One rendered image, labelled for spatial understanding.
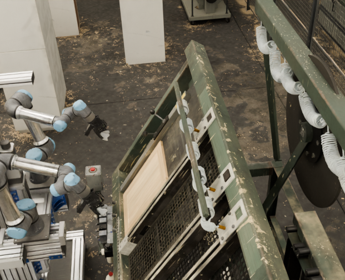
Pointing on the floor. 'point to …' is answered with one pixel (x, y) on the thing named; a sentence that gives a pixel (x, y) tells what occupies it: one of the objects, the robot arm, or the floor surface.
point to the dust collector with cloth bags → (206, 10)
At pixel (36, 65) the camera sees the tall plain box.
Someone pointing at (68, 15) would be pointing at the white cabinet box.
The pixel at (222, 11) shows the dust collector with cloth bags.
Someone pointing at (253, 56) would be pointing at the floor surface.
